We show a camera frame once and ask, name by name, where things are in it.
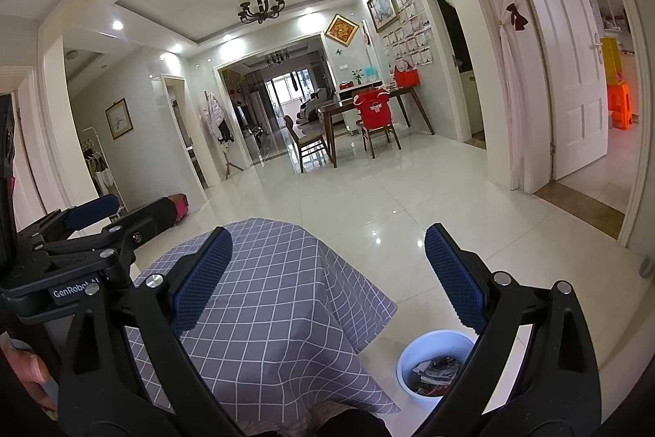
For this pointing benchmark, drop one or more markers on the grey massage chair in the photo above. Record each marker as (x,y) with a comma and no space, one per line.
(314,107)

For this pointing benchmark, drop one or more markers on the wooden coat stand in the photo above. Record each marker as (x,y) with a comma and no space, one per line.
(230,160)

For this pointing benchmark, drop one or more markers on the white clothes rack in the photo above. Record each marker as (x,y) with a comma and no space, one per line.
(102,171)

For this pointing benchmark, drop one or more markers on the person's left hand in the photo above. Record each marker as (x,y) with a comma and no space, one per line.
(30,370)

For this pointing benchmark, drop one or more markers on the small framed wall picture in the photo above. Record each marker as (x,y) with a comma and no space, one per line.
(118,119)

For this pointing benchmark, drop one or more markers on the group of wall certificates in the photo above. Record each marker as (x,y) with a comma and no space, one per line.
(409,37)

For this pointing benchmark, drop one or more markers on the white sideboard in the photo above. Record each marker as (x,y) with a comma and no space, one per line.
(353,91)

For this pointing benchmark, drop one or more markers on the dark red bow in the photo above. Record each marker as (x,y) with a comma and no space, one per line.
(517,18)

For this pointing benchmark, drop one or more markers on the red bag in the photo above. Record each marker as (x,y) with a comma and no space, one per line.
(407,76)

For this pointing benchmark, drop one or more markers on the yellow box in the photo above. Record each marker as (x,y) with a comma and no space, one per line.
(609,60)

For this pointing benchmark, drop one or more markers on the printed magazine page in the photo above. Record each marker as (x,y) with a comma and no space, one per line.
(435,368)

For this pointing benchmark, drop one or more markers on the white coat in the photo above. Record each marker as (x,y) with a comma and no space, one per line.
(211,117)

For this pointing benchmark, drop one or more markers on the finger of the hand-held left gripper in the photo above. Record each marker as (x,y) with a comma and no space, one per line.
(148,222)
(94,209)

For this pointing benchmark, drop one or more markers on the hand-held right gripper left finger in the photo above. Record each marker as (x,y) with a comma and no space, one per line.
(202,283)

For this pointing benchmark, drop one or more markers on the small distant chandelier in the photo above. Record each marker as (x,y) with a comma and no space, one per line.
(277,58)

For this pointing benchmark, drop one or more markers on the wooden chair with shirt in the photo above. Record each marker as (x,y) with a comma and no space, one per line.
(381,137)

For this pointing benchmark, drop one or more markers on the wooden dining table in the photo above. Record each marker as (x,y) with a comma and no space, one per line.
(337,109)

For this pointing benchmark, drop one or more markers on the diamond framed gold picture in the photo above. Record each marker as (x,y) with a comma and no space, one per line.
(342,29)

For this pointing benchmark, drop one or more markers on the wooden dining chair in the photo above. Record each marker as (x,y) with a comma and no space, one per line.
(307,142)

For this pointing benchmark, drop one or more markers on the white panel door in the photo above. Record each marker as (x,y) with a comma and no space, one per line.
(568,84)

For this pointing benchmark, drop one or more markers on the black chandelier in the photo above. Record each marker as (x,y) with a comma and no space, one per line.
(261,7)

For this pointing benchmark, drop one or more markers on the framed wall painting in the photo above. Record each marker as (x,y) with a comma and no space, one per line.
(384,7)

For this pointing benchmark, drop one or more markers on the orange plastic stool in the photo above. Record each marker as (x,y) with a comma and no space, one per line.
(620,107)

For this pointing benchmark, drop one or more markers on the red shirt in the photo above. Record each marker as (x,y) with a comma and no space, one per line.
(372,109)

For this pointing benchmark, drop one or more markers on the white lace curtain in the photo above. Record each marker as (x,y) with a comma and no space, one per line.
(511,109)

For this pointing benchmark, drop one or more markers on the small potted plant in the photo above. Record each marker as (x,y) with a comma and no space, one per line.
(357,76)

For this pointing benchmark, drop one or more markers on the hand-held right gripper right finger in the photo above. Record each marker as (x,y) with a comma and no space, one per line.
(455,278)

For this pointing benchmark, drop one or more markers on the grey checked tablecloth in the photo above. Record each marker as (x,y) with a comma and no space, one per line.
(281,304)

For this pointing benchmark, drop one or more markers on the blue plastic bucket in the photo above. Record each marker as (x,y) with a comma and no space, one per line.
(408,363)

